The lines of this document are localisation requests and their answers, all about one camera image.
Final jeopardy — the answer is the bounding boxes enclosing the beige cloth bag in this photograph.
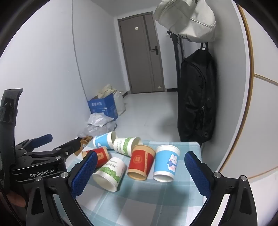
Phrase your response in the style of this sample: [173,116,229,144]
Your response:
[97,84,119,99]

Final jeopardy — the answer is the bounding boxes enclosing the white sack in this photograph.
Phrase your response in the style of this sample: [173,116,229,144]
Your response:
[113,90,127,115]

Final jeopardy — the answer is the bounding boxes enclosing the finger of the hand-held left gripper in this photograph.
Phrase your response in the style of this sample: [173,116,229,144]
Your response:
[52,138,82,161]
[15,134,53,154]

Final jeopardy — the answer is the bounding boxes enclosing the white canvas bag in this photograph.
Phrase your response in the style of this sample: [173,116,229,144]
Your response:
[154,0,216,42]

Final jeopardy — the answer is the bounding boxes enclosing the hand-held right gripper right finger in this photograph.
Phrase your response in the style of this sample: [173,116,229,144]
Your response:
[184,151,261,226]

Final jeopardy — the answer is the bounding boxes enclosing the blue checked tablecloth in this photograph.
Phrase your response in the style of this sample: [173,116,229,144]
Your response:
[65,139,209,226]

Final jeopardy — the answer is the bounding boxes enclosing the red brown-rim paper cup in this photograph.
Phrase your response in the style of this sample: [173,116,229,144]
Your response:
[127,144,156,181]

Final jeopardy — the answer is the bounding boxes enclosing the black backpack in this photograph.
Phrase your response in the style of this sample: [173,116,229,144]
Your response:
[178,42,218,146]

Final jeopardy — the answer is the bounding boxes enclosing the white gold-trim wardrobe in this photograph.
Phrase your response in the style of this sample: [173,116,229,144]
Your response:
[217,4,278,182]

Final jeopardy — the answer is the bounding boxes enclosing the plain blue paper cup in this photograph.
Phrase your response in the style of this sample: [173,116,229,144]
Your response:
[93,131,118,150]

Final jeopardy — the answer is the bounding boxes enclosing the black coat rack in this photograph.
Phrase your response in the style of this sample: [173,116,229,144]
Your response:
[167,31,185,135]

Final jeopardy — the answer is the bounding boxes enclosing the blue rabbit-print paper cup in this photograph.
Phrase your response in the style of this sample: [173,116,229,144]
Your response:
[153,144,181,182]

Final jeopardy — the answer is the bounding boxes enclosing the clear plastic bags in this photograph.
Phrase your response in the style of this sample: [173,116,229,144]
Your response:
[77,113,118,139]

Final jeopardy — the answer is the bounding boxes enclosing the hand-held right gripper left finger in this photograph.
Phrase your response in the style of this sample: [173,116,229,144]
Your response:
[26,150,98,226]

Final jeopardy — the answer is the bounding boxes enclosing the grey brown door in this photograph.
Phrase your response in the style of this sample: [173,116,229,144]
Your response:
[118,13,165,94]

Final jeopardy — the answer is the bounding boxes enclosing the person's left hand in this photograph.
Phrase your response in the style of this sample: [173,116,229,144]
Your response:
[5,191,27,209]

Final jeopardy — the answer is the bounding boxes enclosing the blue cardboard box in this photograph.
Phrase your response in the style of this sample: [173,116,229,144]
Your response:
[87,94,119,121]

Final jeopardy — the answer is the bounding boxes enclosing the white green-print paper cup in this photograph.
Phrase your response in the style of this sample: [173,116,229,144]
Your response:
[92,157,127,192]
[113,137,143,157]

